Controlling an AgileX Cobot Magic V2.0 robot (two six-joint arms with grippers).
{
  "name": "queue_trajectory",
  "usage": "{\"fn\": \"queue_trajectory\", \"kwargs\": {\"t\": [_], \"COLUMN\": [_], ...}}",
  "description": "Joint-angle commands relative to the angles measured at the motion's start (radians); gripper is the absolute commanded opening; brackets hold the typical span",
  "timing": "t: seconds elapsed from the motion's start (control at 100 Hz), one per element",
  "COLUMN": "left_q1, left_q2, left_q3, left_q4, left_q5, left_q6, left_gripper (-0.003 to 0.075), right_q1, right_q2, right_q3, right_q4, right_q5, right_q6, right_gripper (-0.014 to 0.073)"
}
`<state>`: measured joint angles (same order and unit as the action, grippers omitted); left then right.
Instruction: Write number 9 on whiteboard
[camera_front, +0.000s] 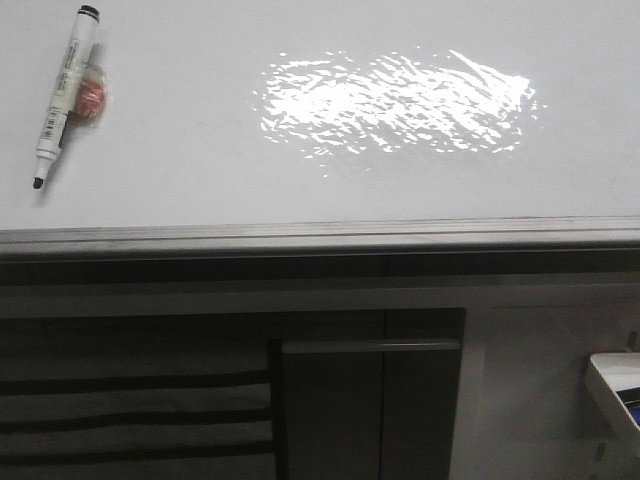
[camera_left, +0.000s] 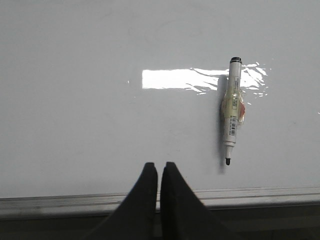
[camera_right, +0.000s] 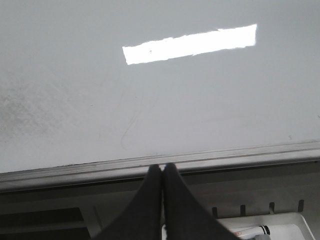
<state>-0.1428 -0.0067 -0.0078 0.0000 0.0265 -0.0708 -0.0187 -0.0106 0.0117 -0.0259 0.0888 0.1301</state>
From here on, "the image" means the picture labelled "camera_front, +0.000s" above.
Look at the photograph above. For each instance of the white whiteboard marker black tip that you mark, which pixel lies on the white whiteboard marker black tip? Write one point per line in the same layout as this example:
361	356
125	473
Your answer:
66	90

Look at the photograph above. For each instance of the dark grey cabinet panel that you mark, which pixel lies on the dark grey cabinet panel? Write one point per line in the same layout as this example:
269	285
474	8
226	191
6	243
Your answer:
366	394

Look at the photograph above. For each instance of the white wall-mounted marker tray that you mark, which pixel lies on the white wall-mounted marker tray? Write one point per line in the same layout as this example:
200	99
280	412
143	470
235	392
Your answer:
613	381

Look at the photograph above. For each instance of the large white whiteboard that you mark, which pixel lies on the large white whiteboard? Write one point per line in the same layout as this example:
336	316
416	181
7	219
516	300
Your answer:
327	125

